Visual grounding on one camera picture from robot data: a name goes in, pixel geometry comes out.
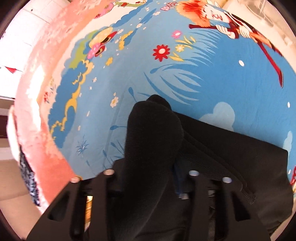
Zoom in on blue cartoon print blanket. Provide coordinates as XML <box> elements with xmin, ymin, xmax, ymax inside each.
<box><xmin>41</xmin><ymin>1</ymin><xmax>295</xmax><ymax>183</ymax></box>

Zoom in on white bedside table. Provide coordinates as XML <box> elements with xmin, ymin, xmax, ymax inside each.
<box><xmin>223</xmin><ymin>0</ymin><xmax>295</xmax><ymax>48</ymax></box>

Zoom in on black pants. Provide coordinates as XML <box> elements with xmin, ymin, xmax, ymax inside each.
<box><xmin>107</xmin><ymin>95</ymin><xmax>293</xmax><ymax>240</ymax></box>

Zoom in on pink floral bed sheet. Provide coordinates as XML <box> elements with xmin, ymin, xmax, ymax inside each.
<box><xmin>6</xmin><ymin>1</ymin><xmax>107</xmax><ymax>212</ymax></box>

